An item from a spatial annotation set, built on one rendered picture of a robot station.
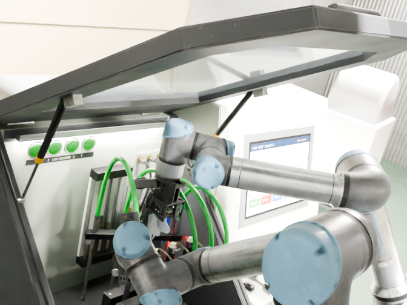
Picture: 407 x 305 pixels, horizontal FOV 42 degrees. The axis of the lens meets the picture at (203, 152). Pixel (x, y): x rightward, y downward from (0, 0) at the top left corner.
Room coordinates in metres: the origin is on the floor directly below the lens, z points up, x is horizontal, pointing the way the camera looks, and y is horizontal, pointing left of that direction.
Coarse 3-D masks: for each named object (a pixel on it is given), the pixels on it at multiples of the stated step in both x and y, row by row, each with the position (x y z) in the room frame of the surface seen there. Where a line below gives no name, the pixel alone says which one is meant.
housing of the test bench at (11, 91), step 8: (0, 80) 1.56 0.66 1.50; (8, 80) 1.58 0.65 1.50; (16, 80) 1.60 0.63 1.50; (24, 80) 1.62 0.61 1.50; (32, 80) 1.64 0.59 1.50; (40, 80) 1.66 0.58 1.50; (0, 88) 1.48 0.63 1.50; (8, 88) 1.50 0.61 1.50; (16, 88) 1.52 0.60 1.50; (24, 88) 1.54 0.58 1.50; (0, 96) 1.41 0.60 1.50
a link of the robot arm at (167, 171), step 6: (162, 162) 1.28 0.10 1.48; (156, 168) 1.30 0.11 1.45; (162, 168) 1.28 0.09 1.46; (168, 168) 1.27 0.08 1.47; (174, 168) 1.28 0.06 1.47; (180, 168) 1.29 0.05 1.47; (162, 174) 1.28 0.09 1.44; (168, 174) 1.27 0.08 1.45; (174, 174) 1.28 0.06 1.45; (180, 174) 1.29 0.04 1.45
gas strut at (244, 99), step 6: (246, 96) 1.59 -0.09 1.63; (240, 102) 1.60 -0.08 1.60; (246, 102) 1.60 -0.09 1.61; (234, 108) 1.61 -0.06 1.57; (240, 108) 1.61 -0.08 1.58; (234, 114) 1.61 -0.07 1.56; (228, 120) 1.62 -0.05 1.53; (222, 126) 1.63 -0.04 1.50; (216, 132) 1.64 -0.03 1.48; (186, 168) 1.69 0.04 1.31; (192, 168) 1.68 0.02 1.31; (186, 174) 1.68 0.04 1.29
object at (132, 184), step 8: (112, 160) 1.42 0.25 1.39; (120, 160) 1.36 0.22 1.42; (128, 168) 1.30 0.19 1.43; (104, 176) 1.46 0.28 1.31; (128, 176) 1.28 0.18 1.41; (104, 184) 1.47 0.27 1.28; (104, 192) 1.48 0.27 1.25; (136, 192) 1.24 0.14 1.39; (136, 200) 1.22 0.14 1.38; (136, 208) 1.20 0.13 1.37; (96, 216) 1.48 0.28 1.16
